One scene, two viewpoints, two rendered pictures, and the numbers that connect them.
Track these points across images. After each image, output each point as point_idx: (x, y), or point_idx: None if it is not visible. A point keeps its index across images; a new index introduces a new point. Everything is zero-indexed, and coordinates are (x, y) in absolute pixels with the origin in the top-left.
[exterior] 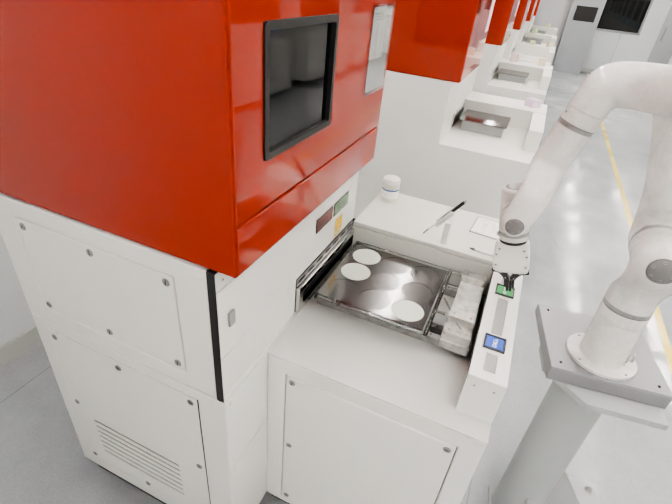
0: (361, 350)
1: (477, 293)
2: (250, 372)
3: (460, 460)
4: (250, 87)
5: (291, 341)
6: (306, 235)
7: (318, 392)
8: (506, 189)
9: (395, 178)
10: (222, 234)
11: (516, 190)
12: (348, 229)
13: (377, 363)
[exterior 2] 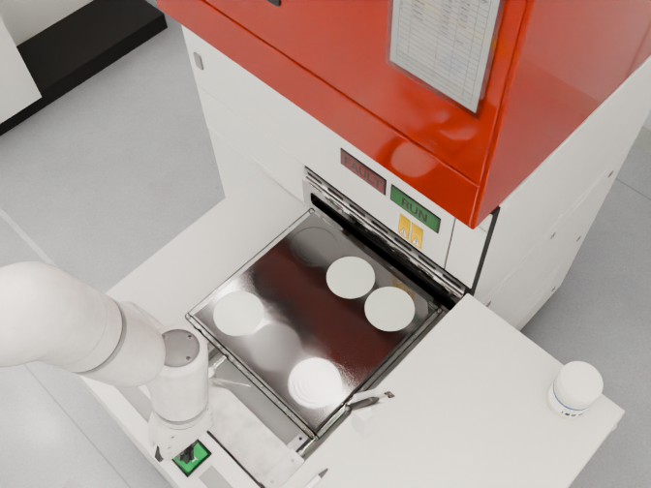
0: (226, 263)
1: (251, 462)
2: (238, 152)
3: None
4: None
5: (268, 195)
6: (318, 137)
7: None
8: (181, 325)
9: (579, 386)
10: None
11: (163, 332)
12: (447, 281)
13: (199, 274)
